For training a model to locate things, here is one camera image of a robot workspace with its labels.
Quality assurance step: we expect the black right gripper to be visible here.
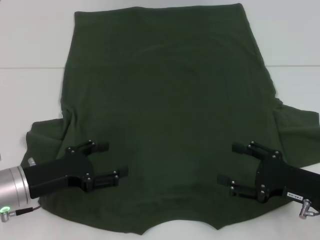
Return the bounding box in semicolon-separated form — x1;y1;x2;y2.
216;139;320;204

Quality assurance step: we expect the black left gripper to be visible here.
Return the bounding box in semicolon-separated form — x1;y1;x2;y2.
22;139;130;200

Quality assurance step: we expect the dark green shirt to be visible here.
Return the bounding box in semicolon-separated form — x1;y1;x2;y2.
24;2;320;236

